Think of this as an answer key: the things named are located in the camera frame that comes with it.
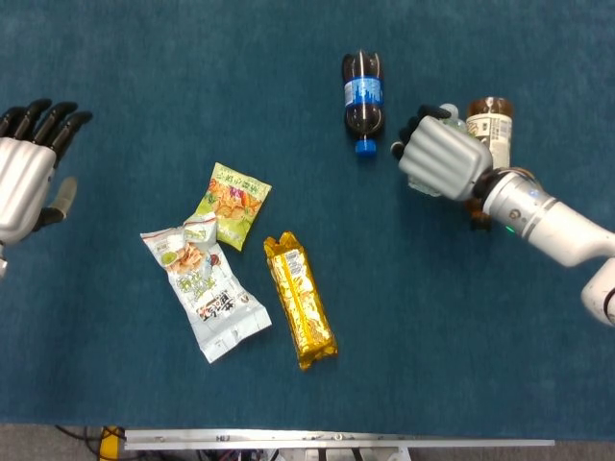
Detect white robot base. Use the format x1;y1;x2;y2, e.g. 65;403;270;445
191;449;409;461

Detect clear water bottle green label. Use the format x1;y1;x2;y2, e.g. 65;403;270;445
406;102;468;199

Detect yellow-green chip bag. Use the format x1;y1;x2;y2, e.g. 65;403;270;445
194;161;273;253

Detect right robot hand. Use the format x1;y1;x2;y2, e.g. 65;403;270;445
391;104;495;203

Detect yellow floor object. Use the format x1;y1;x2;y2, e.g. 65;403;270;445
99;425;126;461

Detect white snack bag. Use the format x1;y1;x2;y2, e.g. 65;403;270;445
139;211;273;365

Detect aluminium frame rail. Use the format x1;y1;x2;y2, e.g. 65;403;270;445
123;428;556;452

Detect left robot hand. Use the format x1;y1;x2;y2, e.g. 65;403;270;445
0;98;94;246

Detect amber tea bottle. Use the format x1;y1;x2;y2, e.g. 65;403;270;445
464;97;515;231

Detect red and black cables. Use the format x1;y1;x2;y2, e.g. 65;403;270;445
54;424;105;457

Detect gold foil biscuit pack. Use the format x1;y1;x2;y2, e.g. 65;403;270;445
262;230;339;371

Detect cola bottle blue label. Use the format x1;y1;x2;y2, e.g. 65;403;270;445
341;48;386;159

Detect teal felt table cloth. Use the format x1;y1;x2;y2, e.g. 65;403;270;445
0;0;615;441

